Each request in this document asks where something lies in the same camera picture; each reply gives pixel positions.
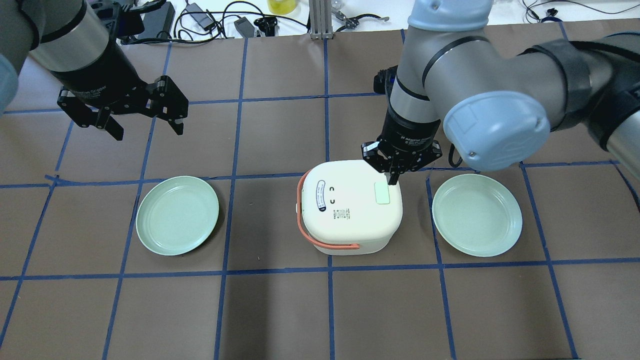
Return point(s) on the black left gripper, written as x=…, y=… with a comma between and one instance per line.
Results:
x=100, y=70

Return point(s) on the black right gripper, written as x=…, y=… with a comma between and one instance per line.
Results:
x=409, y=131

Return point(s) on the cream rice cooker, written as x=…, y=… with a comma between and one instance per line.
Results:
x=347, y=208

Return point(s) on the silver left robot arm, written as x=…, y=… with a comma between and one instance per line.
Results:
x=76, y=42

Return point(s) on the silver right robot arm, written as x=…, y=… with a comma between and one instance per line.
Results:
x=499, y=111

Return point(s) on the green plate near robot base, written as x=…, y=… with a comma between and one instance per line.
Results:
x=477, y=215

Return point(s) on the green plate far side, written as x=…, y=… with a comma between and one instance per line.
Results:
x=177, y=215

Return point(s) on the black power adapter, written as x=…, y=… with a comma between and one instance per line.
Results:
x=245, y=28

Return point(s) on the yellow tape roll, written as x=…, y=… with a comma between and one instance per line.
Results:
x=282, y=7

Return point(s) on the aluminium frame post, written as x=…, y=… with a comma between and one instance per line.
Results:
x=320, y=17

